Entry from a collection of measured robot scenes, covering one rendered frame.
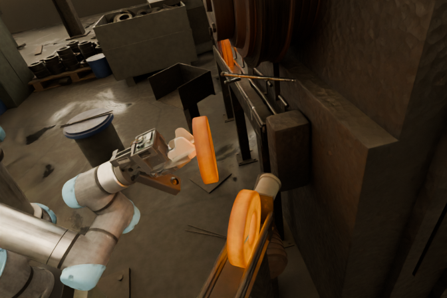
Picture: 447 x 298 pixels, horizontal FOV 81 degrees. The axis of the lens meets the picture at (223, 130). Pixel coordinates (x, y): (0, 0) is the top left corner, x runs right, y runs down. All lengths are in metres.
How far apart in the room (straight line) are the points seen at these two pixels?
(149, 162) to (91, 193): 0.16
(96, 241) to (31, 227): 0.13
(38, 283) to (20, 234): 0.47
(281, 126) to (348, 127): 0.18
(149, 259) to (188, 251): 0.20
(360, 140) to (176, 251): 1.14
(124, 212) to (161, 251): 0.79
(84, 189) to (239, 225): 0.36
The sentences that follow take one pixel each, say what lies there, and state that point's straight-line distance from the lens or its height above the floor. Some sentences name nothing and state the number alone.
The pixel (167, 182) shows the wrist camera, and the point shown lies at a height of 0.76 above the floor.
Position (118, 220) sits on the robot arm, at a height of 0.71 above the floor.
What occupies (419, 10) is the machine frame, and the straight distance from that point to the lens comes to 0.47.
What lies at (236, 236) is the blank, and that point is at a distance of 0.52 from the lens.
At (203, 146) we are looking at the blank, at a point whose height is 0.88.
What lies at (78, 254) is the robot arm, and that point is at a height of 0.73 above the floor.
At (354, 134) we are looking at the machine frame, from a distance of 0.54.
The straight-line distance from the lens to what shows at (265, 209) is 0.66.
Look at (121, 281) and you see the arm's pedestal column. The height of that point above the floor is 0.02.
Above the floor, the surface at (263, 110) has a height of 0.66.
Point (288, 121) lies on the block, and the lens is 0.70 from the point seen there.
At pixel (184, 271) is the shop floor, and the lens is 1.40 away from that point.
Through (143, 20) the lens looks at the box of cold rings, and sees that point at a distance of 3.20.
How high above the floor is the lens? 1.20
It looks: 35 degrees down
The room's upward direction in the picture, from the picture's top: 12 degrees counter-clockwise
